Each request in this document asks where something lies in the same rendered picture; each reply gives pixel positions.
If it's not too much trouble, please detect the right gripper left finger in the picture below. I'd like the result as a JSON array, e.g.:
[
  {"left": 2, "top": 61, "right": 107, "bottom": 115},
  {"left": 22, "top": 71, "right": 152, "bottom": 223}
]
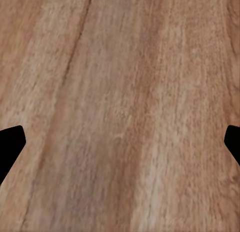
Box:
[{"left": 0, "top": 125, "right": 26, "bottom": 185}]

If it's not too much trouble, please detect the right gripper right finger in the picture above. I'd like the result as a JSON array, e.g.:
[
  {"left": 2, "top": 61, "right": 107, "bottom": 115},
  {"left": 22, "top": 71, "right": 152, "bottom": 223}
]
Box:
[{"left": 224, "top": 125, "right": 240, "bottom": 165}]

